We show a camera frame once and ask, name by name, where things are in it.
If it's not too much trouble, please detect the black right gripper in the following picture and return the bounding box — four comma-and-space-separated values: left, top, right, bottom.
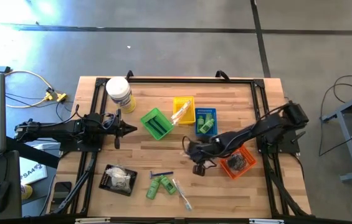
187, 138, 226, 177

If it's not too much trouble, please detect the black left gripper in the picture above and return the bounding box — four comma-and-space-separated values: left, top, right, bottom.
100, 108, 138, 149

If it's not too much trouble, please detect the snack packet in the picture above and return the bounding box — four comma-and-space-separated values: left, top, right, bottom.
175, 100, 193, 121

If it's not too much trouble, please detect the bagged blue white toothbrush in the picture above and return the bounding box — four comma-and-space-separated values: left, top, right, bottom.
171, 177, 193, 212

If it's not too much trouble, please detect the clear bag of cotton swabs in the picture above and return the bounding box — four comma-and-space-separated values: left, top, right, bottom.
110, 175, 132, 193

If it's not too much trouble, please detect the blue plastic basket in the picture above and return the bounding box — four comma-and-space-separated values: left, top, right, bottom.
194, 107, 218, 137

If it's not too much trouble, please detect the green plastic basket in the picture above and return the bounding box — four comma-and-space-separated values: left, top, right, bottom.
140, 107, 174, 141

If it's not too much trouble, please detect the Lysol wipes canister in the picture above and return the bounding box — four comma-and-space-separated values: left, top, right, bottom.
105, 76, 137, 114

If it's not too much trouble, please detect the orange plastic basket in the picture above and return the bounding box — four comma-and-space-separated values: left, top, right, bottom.
219, 144, 257, 180

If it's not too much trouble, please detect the yellow plastic basket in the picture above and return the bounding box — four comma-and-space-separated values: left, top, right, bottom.
172, 96, 196, 125

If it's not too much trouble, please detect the black plastic basket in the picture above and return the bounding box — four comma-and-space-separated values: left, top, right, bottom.
98, 164, 138, 197

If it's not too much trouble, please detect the white printed booklet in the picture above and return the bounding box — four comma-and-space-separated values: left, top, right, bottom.
19, 157, 48, 186

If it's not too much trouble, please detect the dark side desk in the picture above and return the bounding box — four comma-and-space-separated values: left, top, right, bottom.
0, 136, 60, 221

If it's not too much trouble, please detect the grey metal stand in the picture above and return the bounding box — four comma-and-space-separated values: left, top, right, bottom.
320, 85, 352, 183

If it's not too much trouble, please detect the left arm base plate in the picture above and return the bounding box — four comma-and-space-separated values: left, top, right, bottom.
59, 136, 105, 153

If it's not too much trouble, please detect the black aluminium table frame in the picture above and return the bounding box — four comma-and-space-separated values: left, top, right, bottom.
48, 77, 313, 224

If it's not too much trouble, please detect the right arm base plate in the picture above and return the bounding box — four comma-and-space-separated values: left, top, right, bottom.
255, 129, 307, 155

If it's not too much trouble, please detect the white edge bracket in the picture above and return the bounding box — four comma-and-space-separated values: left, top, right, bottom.
75, 217, 111, 224
249, 218, 285, 224

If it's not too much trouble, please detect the cream thick cable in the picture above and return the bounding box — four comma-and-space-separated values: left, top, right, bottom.
4, 70, 55, 109

